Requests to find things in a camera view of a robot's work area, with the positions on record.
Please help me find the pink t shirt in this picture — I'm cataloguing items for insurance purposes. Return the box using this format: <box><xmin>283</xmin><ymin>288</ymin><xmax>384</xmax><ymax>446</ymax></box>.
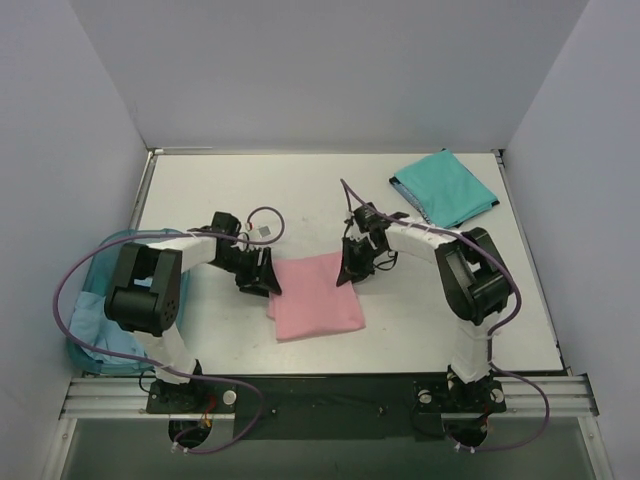
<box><xmin>267</xmin><ymin>252</ymin><xmax>366</xmax><ymax>342</ymax></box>

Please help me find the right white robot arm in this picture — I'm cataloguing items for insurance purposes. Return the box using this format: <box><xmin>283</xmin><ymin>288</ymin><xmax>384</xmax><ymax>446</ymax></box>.
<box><xmin>336</xmin><ymin>203</ymin><xmax>513</xmax><ymax>409</ymax></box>

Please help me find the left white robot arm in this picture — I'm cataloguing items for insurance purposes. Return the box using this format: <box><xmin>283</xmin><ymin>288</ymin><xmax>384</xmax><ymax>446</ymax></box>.
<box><xmin>104</xmin><ymin>212</ymin><xmax>282</xmax><ymax>412</ymax></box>

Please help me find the dark folded shirt underneath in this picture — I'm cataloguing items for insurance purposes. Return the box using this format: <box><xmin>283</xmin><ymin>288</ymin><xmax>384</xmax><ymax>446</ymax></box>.
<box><xmin>389</xmin><ymin>176</ymin><xmax>434</xmax><ymax>224</ymax></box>

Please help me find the teal folded t shirt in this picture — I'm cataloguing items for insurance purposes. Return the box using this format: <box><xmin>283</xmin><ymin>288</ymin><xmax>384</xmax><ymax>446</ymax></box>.
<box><xmin>392</xmin><ymin>149</ymin><xmax>500</xmax><ymax>228</ymax></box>

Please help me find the teal plastic bin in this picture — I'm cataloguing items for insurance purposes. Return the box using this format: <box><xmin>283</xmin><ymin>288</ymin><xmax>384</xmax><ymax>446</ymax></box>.
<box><xmin>66</xmin><ymin>227</ymin><xmax>191</xmax><ymax>376</ymax></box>

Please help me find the light blue t shirt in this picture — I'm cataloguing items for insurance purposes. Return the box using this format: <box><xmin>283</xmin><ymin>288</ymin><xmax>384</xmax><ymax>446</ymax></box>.
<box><xmin>70</xmin><ymin>291</ymin><xmax>146</xmax><ymax>357</ymax></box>

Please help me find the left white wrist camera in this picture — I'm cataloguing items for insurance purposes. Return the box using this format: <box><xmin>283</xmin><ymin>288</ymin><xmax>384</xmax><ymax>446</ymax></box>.
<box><xmin>248</xmin><ymin>225</ymin><xmax>273</xmax><ymax>242</ymax></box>

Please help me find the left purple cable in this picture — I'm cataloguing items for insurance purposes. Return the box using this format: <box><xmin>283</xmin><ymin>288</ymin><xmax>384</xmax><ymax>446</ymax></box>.
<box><xmin>52</xmin><ymin>206</ymin><xmax>287</xmax><ymax>456</ymax></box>

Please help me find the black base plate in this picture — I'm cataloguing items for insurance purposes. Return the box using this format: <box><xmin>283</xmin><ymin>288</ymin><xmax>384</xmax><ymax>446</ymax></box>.
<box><xmin>145</xmin><ymin>373</ymin><xmax>506</xmax><ymax>446</ymax></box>

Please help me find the aluminium front rail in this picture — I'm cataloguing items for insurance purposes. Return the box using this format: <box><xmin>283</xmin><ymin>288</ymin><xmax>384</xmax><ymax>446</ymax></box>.
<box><xmin>59</xmin><ymin>378</ymin><xmax>170</xmax><ymax>420</ymax></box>

